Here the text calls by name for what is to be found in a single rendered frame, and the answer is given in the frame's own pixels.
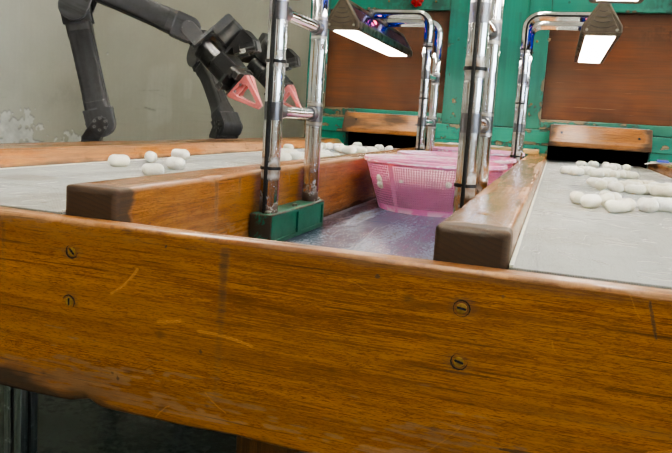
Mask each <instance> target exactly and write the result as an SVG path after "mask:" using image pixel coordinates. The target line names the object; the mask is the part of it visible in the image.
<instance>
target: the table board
mask: <svg viewBox="0 0 672 453"><path fill-rule="evenodd" d="M0 384H1V385H5V386H9V387H12V388H16V389H21V390H25V391H30V392H34V393H39V394H43V395H48V396H53V397H57V398H62V399H69V400H75V399H91V400H92V401H93V402H95V403H96V404H98V405H99V406H101V407H104V408H107V409H111V410H116V411H120V412H125V413H129V414H134V415H138V416H143V417H147V418H152V419H156V420H161V421H165V422H170V423H174V424H179V425H184V426H188V427H193V428H198V429H204V430H209V431H215V432H220V433H226V434H231V435H236V436H240V437H244V438H247V439H251V440H255V441H259V442H262V443H266V444H270V445H274V446H279V447H283V448H287V449H292V450H296V451H301V452H305V453H672V290H670V289H662V288H654V287H646V286H638V285H630V284H621V283H613V282H605V281H597V280H589V279H581V278H573V277H565V276H557V275H549V274H541V273H533V272H524V271H516V270H508V269H500V268H492V267H484V266H476V265H468V264H460V263H452V262H444V261H435V260H427V259H419V258H411V257H403V256H395V255H387V254H379V253H371V252H363V251H355V250H346V249H338V248H330V247H322V246H314V245H306V244H298V243H290V242H282V241H274V240H266V239H258V238H249V237H241V236H233V235H225V234H217V233H209V232H201V231H193V230H185V229H177V228H169V227H160V226H152V225H144V224H136V223H128V222H120V221H112V220H104V219H96V218H88V217H80V216H72V215H63V214H55V213H47V212H39V211H31V210H23V209H15V208H7V207H0Z"/></svg>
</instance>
